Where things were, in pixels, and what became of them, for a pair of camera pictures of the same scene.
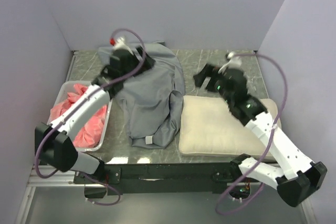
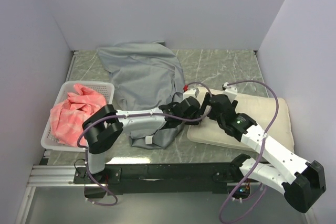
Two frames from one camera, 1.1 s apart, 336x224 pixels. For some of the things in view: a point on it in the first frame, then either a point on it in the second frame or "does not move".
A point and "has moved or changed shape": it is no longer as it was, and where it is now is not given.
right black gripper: (210, 71) to (206, 103)
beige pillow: (207, 128) has moved or changed shape
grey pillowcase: (151, 101) does not move
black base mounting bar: (162, 178) does not move
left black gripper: (148, 63) to (192, 123)
